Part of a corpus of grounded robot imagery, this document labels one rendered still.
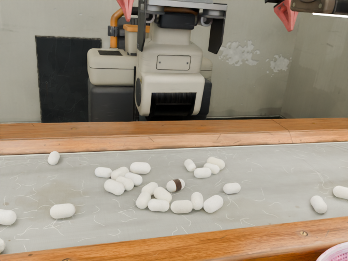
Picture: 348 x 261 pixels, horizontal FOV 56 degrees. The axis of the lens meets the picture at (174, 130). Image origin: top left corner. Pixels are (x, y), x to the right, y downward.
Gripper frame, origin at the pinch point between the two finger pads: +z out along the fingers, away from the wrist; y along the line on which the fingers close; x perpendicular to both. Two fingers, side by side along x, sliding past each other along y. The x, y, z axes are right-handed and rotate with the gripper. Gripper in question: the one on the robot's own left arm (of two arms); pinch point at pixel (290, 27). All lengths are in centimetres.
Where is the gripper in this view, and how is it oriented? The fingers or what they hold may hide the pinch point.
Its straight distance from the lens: 95.6
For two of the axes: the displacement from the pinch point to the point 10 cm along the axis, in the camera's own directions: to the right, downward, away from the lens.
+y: 9.5, -0.4, 3.0
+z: 0.6, 9.9, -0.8
